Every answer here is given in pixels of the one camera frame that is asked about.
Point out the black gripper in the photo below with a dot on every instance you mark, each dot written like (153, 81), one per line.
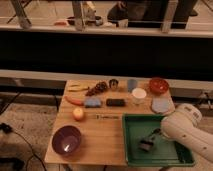
(152, 136)

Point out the black brush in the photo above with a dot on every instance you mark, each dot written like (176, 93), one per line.
(145, 145)

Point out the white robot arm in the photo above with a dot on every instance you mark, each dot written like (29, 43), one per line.
(182, 127)

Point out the green plastic tray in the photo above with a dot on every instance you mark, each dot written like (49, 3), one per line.
(164, 152)

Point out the white cup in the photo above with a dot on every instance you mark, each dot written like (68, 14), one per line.
(138, 95)

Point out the red bowl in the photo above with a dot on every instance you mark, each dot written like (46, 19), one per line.
(158, 85)

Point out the black rectangular block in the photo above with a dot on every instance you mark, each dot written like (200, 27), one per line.
(115, 102)

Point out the light blue cup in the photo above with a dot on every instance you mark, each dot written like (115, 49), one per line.
(131, 84)

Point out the small metal cup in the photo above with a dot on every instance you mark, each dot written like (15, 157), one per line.
(113, 84)

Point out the dark grape bunch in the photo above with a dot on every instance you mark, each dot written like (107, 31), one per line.
(100, 87)

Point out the orange carrot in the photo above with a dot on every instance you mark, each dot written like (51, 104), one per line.
(74, 101)

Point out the purple bowl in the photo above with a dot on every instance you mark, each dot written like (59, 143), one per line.
(66, 140)

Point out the yellow banana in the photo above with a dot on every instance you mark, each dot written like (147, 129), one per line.
(77, 87)

